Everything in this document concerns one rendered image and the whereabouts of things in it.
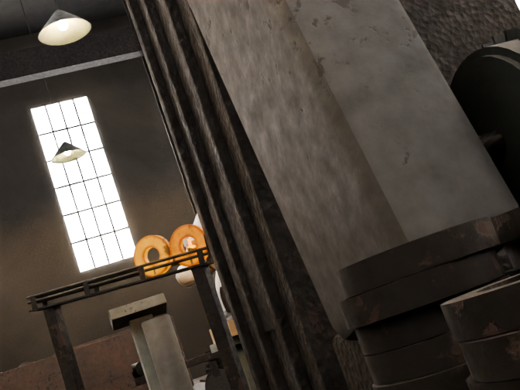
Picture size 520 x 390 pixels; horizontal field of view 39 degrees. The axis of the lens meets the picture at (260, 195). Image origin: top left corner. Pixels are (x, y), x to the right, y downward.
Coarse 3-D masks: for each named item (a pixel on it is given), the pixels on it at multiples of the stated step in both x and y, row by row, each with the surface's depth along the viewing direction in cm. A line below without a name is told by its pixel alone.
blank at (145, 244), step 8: (144, 240) 280; (152, 240) 279; (160, 240) 278; (136, 248) 281; (144, 248) 280; (160, 248) 278; (168, 248) 277; (136, 256) 281; (144, 256) 280; (160, 256) 278; (168, 256) 277; (136, 264) 281; (160, 264) 278; (152, 272) 278; (160, 272) 277
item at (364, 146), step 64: (192, 0) 182; (256, 0) 143; (320, 0) 133; (384, 0) 136; (256, 64) 153; (320, 64) 129; (384, 64) 129; (512, 64) 129; (256, 128) 164; (320, 128) 131; (384, 128) 123; (448, 128) 125; (512, 128) 134; (320, 192) 139; (384, 192) 119; (448, 192) 119; (512, 192) 139; (320, 256) 149
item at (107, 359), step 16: (80, 352) 462; (96, 352) 465; (112, 352) 469; (16, 368) 447; (32, 368) 450; (48, 368) 453; (80, 368) 459; (96, 368) 462; (112, 368) 466; (128, 368) 469; (0, 384) 441; (16, 384) 444; (32, 384) 447; (48, 384) 450; (96, 384) 459; (112, 384) 463; (128, 384) 466
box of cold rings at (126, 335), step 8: (112, 336) 621; (128, 336) 625; (176, 336) 636; (128, 344) 623; (128, 352) 621; (136, 352) 623; (128, 360) 620; (136, 360) 621; (184, 360) 632; (144, 384) 618; (192, 384) 629
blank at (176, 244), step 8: (184, 224) 276; (192, 224) 274; (176, 232) 276; (184, 232) 275; (192, 232) 274; (200, 232) 273; (176, 240) 276; (200, 240) 273; (176, 248) 276; (184, 256) 274; (184, 264) 274; (192, 264) 273
